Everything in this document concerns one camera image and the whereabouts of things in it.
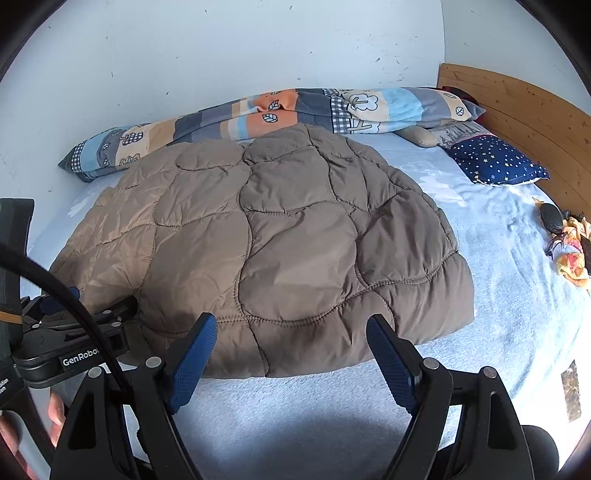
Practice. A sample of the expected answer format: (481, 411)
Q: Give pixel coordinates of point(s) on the light blue bed sheet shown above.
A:
(485, 286)

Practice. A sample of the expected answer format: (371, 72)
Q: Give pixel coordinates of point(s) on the dark patterned glasses case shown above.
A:
(550, 217)

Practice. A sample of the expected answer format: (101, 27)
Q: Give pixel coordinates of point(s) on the wooden headboard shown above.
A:
(531, 115)

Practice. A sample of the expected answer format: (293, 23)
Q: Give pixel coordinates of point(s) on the small beige pillow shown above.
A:
(418, 136)

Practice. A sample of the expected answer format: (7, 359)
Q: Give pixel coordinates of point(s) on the dark red cloth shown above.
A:
(466, 97)

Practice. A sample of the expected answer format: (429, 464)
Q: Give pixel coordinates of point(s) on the purple glasses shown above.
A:
(549, 249)

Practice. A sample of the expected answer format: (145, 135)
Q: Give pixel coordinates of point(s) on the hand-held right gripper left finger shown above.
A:
(194, 364)

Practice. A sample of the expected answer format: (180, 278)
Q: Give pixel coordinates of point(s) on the yellow floral scarf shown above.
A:
(570, 265)

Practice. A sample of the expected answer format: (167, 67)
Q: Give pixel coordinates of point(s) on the brown puffer coat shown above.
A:
(277, 230)

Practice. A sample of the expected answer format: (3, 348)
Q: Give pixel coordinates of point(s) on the navy star print pillow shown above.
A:
(498, 161)

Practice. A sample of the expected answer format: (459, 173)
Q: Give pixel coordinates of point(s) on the patchwork cartoon quilt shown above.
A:
(207, 122)

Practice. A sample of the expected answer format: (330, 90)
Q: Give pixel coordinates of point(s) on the dark patterned card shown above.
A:
(571, 392)

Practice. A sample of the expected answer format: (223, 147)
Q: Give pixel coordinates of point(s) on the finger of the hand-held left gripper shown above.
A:
(111, 314)
(57, 297)

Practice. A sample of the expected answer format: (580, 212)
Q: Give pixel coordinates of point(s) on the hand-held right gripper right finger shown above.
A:
(390, 364)

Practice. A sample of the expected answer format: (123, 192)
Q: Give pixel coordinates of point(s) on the dark hair clip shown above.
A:
(567, 214)

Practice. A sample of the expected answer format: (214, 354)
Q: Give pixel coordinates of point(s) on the person's left hand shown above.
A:
(9, 438)

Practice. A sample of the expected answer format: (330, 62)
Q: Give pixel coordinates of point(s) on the dark brown flat case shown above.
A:
(586, 258)

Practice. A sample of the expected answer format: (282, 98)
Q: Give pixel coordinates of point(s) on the white grey printed pillow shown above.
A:
(457, 134)

